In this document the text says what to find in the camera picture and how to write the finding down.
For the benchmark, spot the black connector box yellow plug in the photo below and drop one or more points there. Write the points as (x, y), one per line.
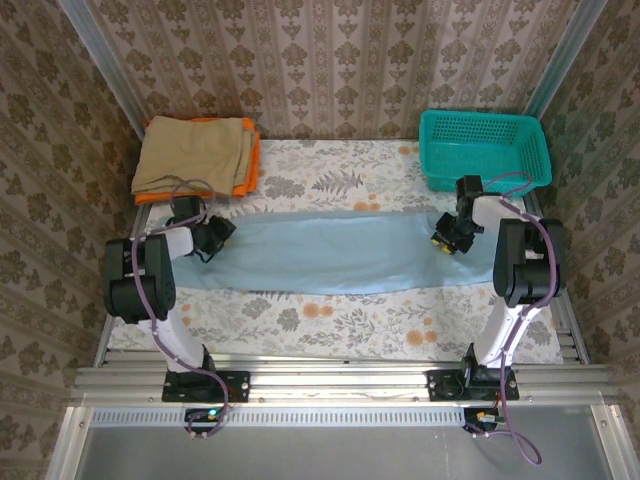
(482, 417)

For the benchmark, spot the teal plastic basket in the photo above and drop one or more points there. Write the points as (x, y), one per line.
(480, 150)

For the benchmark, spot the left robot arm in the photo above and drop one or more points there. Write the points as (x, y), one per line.
(142, 280)

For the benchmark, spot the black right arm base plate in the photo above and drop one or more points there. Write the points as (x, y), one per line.
(440, 385)

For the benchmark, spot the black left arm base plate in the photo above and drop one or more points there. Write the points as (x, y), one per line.
(240, 385)

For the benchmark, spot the floral patterned table cover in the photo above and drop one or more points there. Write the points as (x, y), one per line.
(350, 330)

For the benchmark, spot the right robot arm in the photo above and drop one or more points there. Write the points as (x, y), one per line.
(530, 265)

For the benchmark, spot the stack of tan orange towels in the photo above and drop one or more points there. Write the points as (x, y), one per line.
(252, 165)

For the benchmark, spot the aluminium corner post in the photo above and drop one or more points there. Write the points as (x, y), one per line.
(557, 60)
(101, 60)

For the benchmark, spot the black connector box green light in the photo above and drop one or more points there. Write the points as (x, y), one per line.
(205, 415)

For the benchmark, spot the aluminium front rail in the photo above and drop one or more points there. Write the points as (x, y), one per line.
(340, 382)

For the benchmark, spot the tan trousers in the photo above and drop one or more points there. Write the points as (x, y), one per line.
(190, 155)

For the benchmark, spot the grey metal panel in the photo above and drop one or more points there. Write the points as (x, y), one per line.
(325, 455)

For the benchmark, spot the light blue trousers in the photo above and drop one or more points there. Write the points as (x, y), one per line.
(325, 255)

